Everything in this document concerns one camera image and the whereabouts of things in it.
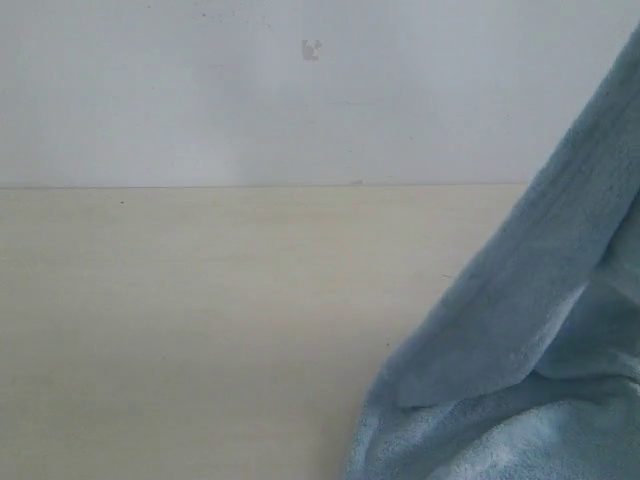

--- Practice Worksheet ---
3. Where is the light blue terry towel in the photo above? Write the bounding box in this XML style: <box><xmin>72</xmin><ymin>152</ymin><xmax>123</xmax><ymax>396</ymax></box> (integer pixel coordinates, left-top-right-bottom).
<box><xmin>343</xmin><ymin>34</ymin><xmax>639</xmax><ymax>479</ymax></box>

